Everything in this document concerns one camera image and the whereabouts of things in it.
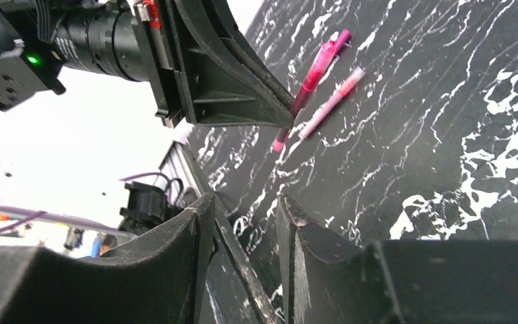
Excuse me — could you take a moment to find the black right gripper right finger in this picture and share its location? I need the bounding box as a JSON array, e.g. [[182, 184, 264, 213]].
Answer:
[[277, 195, 518, 323]]

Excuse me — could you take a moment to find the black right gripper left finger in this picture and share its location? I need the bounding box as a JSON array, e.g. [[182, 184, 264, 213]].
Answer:
[[0, 193, 215, 323]]

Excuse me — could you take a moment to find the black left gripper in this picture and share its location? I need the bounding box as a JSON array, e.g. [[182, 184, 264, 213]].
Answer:
[[132, 0, 294, 128]]

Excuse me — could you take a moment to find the red translucent pen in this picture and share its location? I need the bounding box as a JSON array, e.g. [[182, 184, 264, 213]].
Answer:
[[271, 31, 341, 153]]

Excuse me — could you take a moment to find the light pink pen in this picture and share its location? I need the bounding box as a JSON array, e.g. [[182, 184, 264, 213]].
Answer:
[[299, 67, 366, 140]]

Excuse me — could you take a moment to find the magenta pen cap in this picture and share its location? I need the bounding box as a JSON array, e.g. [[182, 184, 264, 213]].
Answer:
[[335, 30, 351, 55]]

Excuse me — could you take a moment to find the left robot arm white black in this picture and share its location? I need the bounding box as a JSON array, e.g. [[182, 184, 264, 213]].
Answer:
[[0, 0, 293, 128]]

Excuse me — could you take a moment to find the metal base rail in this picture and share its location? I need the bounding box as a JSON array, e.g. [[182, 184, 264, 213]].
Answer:
[[118, 142, 282, 324]]

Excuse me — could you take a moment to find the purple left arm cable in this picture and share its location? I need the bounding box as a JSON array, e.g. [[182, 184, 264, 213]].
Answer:
[[0, 171, 173, 242]]

